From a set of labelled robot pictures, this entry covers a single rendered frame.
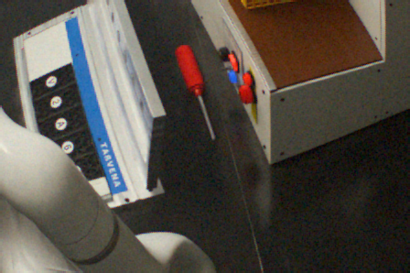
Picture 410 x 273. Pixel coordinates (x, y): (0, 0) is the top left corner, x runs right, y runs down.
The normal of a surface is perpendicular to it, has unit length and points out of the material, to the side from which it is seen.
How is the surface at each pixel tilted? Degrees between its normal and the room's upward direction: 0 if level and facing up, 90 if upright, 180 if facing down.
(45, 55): 0
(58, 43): 0
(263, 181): 0
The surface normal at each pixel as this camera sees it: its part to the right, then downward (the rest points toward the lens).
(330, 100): 0.33, 0.78
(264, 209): -0.04, -0.54
